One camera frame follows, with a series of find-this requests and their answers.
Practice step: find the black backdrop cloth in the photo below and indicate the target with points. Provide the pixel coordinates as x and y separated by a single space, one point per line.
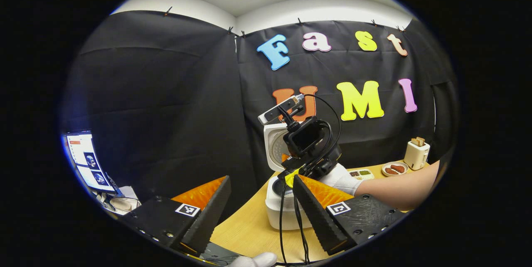
166 105

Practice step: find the computer monitor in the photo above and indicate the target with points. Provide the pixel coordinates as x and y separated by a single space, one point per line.
89 161

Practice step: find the white divided grain dish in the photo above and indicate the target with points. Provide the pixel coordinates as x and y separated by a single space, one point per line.
362 173

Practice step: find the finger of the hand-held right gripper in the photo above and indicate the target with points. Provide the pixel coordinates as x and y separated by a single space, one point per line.
293 177

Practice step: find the brown meat piece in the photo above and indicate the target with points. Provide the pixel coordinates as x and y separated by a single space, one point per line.
391 171
398 168

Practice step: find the white toaster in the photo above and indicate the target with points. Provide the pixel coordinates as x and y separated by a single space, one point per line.
415 157

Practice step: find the white rice cooker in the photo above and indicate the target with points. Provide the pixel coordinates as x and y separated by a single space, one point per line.
274 213

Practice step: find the white round plate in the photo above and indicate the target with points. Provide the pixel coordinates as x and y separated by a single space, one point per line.
395 175

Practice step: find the bread slice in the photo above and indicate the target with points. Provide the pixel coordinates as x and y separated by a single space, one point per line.
415 142
421 140

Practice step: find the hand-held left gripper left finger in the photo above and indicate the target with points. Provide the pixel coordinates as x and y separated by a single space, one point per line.
212 217

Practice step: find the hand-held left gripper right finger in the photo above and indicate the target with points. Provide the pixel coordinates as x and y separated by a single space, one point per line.
316 217

